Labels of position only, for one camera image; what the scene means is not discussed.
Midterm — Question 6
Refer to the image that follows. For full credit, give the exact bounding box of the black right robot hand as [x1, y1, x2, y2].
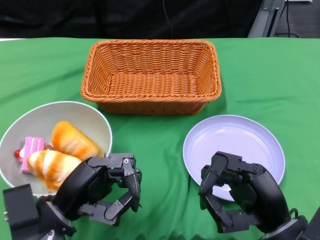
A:
[198, 151, 291, 235]

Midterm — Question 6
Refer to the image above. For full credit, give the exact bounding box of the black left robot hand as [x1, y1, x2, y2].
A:
[51, 152, 144, 228]

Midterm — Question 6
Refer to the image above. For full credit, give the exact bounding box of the twisted striped bread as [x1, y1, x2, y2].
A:
[26, 149, 83, 193]

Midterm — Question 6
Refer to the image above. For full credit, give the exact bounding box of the long orange bread loaf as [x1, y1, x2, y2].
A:
[51, 120, 105, 161]

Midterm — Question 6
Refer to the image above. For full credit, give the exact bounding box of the pink striped cake slice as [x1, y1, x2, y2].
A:
[13, 136, 46, 175]

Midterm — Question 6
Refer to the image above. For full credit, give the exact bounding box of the pale green bowl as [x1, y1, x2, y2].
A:
[0, 100, 113, 196]

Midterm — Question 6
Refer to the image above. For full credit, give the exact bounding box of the lavender plate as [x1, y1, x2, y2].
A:
[182, 114, 286, 202]

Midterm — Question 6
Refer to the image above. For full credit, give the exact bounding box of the orange wicker basket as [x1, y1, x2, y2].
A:
[80, 39, 223, 116]

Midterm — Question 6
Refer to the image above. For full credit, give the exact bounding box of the green tablecloth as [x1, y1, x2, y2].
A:
[0, 37, 320, 240]

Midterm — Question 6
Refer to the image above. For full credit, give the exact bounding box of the black backdrop cloth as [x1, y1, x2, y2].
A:
[0, 0, 263, 40]

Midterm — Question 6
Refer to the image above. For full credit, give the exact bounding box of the grey metal stand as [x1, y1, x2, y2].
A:
[248, 0, 286, 38]

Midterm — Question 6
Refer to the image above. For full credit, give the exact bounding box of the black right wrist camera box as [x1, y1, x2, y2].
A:
[309, 206, 320, 240]

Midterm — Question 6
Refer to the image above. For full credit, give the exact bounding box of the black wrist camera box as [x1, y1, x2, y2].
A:
[2, 184, 40, 232]
[309, 206, 320, 240]

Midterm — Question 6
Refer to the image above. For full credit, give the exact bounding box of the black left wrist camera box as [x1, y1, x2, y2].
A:
[2, 184, 40, 232]

